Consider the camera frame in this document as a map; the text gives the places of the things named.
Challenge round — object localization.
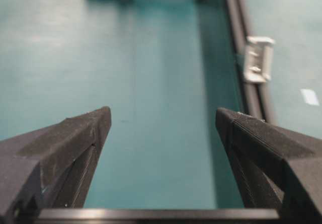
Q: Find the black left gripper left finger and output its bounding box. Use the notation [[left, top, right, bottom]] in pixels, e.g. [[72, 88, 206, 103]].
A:
[[1, 106, 111, 223]]

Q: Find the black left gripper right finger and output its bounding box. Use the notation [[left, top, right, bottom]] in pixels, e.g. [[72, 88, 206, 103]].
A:
[[215, 108, 321, 223]]

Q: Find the silver metal fitting red label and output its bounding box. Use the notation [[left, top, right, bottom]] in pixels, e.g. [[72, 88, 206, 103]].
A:
[[243, 36, 275, 84]]

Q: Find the pale blue tape patch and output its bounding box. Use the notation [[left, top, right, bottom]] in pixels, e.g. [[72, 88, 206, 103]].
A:
[[300, 89, 319, 106]]

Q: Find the black aluminium centre rail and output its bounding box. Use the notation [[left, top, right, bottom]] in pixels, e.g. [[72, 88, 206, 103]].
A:
[[225, 0, 276, 124]]

